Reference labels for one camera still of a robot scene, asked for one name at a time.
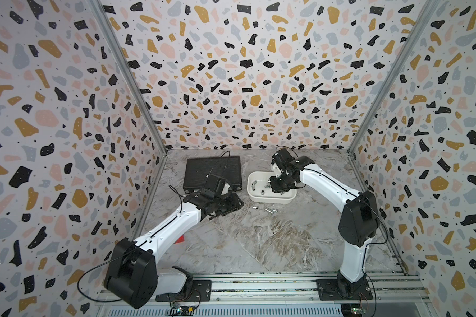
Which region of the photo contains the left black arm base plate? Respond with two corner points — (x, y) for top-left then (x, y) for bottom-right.
(155, 279), (212, 302)

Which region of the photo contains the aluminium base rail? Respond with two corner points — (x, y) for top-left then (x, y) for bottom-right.
(97, 271), (437, 316)

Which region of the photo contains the black tool case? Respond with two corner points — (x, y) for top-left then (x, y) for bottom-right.
(182, 156), (243, 194)

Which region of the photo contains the white plastic storage box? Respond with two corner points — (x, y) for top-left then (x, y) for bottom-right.
(247, 171), (297, 205)

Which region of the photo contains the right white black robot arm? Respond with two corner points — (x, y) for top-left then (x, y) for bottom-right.
(270, 148), (381, 299)

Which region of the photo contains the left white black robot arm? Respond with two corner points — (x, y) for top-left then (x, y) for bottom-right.
(104, 174), (244, 309)

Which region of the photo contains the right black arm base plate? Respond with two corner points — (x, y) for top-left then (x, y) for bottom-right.
(316, 278), (373, 301)

